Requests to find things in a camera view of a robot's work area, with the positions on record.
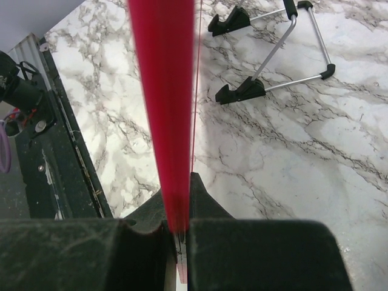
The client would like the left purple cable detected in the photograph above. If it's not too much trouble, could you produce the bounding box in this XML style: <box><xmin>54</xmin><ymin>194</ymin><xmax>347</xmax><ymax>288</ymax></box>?
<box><xmin>0</xmin><ymin>115</ymin><xmax>12</xmax><ymax>173</ymax></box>

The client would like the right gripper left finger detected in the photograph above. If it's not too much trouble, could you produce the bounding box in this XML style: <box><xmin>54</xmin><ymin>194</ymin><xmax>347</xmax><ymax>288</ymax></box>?
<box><xmin>1</xmin><ymin>193</ymin><xmax>170</xmax><ymax>290</ymax></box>

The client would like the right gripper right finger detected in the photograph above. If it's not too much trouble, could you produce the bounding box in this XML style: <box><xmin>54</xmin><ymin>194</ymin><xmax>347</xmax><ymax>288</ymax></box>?
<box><xmin>187</xmin><ymin>173</ymin><xmax>352</xmax><ymax>290</ymax></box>

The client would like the aluminium side rail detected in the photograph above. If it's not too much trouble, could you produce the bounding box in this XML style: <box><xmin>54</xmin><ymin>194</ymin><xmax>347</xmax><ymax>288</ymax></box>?
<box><xmin>7</xmin><ymin>33</ymin><xmax>49</xmax><ymax>66</ymax></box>

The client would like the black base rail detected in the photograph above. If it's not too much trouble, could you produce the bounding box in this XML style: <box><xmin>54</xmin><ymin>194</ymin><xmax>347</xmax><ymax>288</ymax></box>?
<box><xmin>16</xmin><ymin>50</ymin><xmax>112</xmax><ymax>219</ymax></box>

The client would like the wire whiteboard stand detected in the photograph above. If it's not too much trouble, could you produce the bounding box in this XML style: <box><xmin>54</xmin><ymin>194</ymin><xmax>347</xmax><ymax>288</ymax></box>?
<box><xmin>207</xmin><ymin>0</ymin><xmax>336</xmax><ymax>105</ymax></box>

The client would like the pink framed whiteboard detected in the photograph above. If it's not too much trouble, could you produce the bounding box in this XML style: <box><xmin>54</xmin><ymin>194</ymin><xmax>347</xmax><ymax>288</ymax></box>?
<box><xmin>128</xmin><ymin>1</ymin><xmax>195</xmax><ymax>283</ymax></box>

